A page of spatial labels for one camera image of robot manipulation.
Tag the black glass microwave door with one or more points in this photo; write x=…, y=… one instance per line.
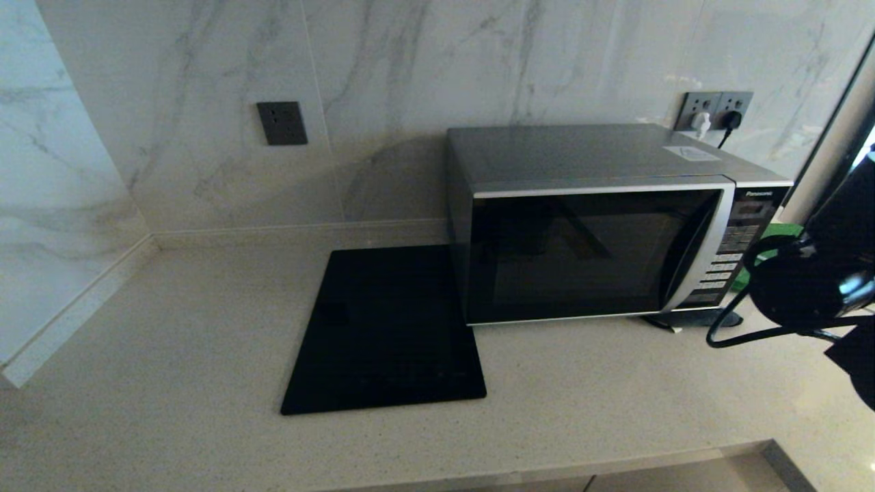
x=581, y=256

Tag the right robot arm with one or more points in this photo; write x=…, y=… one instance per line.
x=841, y=219

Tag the silver microwave oven body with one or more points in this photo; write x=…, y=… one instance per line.
x=581, y=154

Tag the black glass induction cooktop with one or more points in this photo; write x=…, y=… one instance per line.
x=383, y=328

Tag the dark blue cloth pad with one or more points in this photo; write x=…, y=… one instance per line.
x=683, y=320

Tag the beige wide cabinet front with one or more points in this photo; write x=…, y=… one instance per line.
x=560, y=486

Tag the white power plug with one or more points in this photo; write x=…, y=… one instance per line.
x=702, y=124

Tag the grey socket with white plug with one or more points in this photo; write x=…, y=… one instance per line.
x=697, y=102

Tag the black power plug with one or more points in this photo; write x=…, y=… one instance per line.
x=731, y=122

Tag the beige narrow cabinet front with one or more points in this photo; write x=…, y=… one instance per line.
x=670, y=478

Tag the grey socket with black plug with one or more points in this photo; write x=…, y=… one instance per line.
x=741, y=102

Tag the green plastic cutting board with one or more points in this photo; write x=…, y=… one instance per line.
x=783, y=230

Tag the single dark grey wall socket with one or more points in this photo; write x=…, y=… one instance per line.
x=282, y=124

